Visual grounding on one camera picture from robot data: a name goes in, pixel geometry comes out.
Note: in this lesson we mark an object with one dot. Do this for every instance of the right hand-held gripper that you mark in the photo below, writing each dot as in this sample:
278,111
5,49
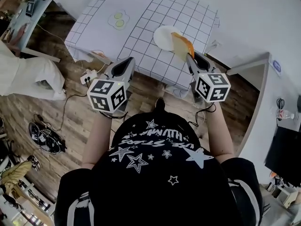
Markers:
211,88

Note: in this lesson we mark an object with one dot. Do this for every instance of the black monitor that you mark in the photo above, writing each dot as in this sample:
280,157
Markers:
285,154

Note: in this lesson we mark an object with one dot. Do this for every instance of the white power strip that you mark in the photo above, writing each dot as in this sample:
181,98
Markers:
89,77

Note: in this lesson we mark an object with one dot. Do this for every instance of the orange-crusted bread slice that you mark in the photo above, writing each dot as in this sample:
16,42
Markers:
182,46

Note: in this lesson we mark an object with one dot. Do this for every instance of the white desk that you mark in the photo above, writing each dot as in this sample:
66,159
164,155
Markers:
270,91

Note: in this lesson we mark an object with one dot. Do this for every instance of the blue object on desk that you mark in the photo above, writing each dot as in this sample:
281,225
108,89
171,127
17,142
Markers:
277,66

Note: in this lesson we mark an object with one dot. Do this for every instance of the checkered white tablecloth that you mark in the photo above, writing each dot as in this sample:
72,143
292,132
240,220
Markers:
141,32

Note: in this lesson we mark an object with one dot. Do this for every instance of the person's left forearm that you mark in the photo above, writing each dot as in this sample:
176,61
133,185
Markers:
98,138

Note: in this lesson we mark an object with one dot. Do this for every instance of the clear plastic bottle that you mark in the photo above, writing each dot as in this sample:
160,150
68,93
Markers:
284,114

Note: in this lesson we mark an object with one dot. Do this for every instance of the pile of black devices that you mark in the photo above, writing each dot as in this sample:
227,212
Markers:
47,138

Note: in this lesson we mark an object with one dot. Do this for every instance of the person's right forearm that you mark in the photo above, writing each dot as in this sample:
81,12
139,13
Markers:
219,135

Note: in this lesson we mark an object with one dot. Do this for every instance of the white shelf rack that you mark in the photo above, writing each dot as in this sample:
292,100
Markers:
26,204

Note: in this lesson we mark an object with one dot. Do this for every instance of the person's black star-print shirt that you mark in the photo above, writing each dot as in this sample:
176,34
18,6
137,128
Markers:
160,185

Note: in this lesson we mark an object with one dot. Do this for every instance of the white round plate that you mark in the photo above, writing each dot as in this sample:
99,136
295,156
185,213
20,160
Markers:
162,37

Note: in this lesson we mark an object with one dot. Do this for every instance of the light blue table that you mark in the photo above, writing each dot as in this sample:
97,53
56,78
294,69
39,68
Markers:
26,27

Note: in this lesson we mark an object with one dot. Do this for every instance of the person's black shoe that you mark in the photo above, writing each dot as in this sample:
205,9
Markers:
160,103

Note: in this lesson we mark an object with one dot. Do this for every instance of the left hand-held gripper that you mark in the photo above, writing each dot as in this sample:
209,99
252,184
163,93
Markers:
103,95

